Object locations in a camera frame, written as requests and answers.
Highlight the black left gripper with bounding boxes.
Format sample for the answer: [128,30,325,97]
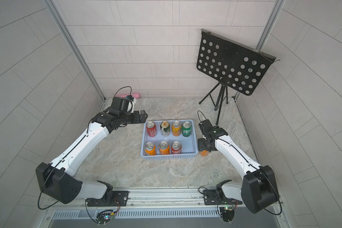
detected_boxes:
[119,110,150,125]

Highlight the orange Fanta can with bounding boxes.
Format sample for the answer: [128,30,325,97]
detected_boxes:
[199,150,210,156]

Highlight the green Sprite can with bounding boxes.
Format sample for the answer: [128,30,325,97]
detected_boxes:
[181,121,192,137]

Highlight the orange yellow soda can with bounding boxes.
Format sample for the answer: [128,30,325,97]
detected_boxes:
[172,120,181,137]

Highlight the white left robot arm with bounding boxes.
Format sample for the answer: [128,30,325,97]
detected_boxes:
[36,108,148,207]

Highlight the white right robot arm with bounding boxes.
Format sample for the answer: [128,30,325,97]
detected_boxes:
[198,123,281,214]

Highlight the light blue plastic basket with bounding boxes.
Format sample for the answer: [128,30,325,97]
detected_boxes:
[141,119,198,160]

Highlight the red cola can back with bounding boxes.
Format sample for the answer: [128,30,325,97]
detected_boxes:
[146,121,157,137]

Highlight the red cola can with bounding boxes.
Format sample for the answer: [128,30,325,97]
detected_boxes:
[171,141,182,154]
[146,121,157,137]

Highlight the pink handheld microphone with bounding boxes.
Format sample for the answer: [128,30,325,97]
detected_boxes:
[115,93,141,99]

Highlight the white green beer can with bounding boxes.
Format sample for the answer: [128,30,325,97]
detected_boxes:
[160,121,171,137]

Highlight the red cola can front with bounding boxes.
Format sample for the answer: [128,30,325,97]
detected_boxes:
[171,141,182,154]

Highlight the orange can front left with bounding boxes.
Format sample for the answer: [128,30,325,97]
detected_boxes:
[144,142,157,156]

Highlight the orange can front middle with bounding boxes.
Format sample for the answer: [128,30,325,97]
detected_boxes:
[159,141,170,155]

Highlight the right circuit board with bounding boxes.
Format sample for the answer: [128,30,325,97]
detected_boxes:
[218,207,235,223]

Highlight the circuit board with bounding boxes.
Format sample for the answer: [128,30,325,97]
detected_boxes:
[96,210,116,226]
[218,207,235,223]

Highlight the black perforated music stand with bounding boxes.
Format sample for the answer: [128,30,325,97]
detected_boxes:
[196,29,277,125]

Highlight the left circuit board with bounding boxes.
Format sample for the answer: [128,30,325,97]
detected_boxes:
[96,210,116,226]

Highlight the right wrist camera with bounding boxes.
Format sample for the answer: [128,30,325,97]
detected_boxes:
[198,119,213,135]

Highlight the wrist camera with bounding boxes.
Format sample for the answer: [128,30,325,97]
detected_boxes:
[110,95,136,113]
[198,119,213,135]

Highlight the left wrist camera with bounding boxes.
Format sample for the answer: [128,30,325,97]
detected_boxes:
[110,95,136,113]

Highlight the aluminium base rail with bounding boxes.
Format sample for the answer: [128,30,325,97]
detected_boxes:
[45,186,286,220]

